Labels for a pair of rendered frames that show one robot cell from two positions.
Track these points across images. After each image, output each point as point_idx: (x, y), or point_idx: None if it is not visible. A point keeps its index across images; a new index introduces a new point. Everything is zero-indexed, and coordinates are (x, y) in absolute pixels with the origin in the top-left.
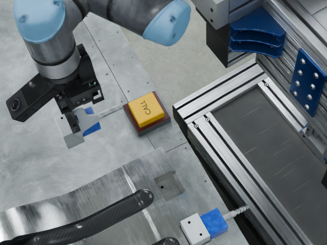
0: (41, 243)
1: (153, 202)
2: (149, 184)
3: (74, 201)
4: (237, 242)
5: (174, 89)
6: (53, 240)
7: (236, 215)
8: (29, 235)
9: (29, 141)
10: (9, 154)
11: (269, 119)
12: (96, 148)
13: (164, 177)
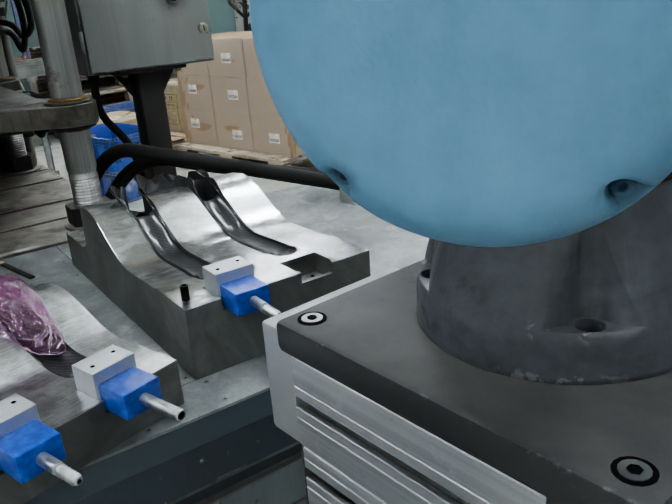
0: (211, 202)
1: (276, 256)
2: (305, 251)
3: (275, 224)
4: (248, 385)
5: None
6: (218, 211)
7: (260, 309)
8: (219, 190)
9: (376, 235)
10: (353, 230)
11: None
12: (381, 268)
13: (324, 267)
